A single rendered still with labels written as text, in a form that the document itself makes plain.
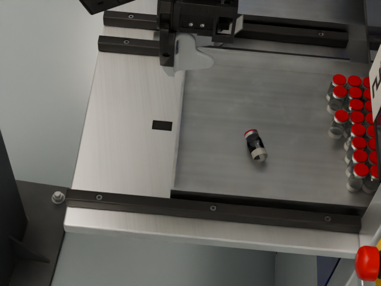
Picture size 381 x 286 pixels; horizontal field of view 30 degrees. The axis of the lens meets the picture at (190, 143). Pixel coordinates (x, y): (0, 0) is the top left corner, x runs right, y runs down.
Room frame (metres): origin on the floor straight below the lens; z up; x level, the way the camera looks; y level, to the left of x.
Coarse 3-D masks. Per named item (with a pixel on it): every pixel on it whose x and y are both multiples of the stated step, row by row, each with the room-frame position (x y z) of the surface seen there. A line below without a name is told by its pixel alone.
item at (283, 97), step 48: (192, 96) 0.67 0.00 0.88; (240, 96) 0.68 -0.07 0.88; (288, 96) 0.69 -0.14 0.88; (192, 144) 0.58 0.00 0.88; (240, 144) 0.59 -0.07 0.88; (288, 144) 0.60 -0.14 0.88; (336, 144) 0.60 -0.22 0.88; (192, 192) 0.48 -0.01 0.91; (240, 192) 0.51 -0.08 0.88; (288, 192) 0.51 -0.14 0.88; (336, 192) 0.52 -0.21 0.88
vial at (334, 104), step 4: (336, 88) 0.67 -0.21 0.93; (340, 88) 0.67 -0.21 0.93; (344, 88) 0.67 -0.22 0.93; (336, 92) 0.66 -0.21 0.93; (340, 92) 0.66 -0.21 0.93; (344, 92) 0.66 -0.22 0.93; (332, 96) 0.67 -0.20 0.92; (336, 96) 0.66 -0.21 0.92; (340, 96) 0.66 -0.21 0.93; (344, 96) 0.66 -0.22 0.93; (332, 100) 0.66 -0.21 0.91; (336, 100) 0.66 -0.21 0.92; (340, 100) 0.66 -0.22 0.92; (344, 100) 0.66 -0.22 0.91; (328, 104) 0.67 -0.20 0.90; (332, 104) 0.66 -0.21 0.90; (336, 104) 0.66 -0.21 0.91; (340, 104) 0.66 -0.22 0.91; (328, 108) 0.66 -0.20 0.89; (332, 108) 0.66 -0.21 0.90; (336, 108) 0.66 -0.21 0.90; (340, 108) 0.66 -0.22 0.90; (332, 112) 0.66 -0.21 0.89
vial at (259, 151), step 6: (252, 132) 0.60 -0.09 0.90; (246, 138) 0.59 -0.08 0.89; (252, 138) 0.59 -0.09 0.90; (258, 138) 0.59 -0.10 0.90; (252, 144) 0.58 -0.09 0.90; (258, 144) 0.58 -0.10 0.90; (252, 150) 0.57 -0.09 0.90; (258, 150) 0.56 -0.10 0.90; (264, 150) 0.57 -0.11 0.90; (252, 156) 0.56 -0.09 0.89; (258, 156) 0.56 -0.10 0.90; (264, 156) 0.56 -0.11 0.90
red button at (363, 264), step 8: (360, 248) 0.37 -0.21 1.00; (368, 248) 0.37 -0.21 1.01; (376, 248) 0.37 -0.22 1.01; (360, 256) 0.36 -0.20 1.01; (368, 256) 0.36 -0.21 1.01; (376, 256) 0.36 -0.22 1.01; (360, 264) 0.35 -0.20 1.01; (368, 264) 0.35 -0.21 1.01; (376, 264) 0.35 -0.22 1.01; (360, 272) 0.35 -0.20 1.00; (368, 272) 0.34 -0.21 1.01; (376, 272) 0.34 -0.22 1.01; (368, 280) 0.34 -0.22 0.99
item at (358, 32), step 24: (240, 0) 0.89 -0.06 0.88; (264, 0) 0.89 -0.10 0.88; (288, 0) 0.90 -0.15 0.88; (312, 0) 0.90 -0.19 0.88; (336, 0) 0.91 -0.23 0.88; (360, 0) 0.91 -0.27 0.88; (264, 24) 0.82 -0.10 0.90; (288, 24) 0.82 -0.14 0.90; (312, 24) 0.82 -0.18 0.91; (336, 24) 0.82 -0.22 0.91; (360, 24) 0.82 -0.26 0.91
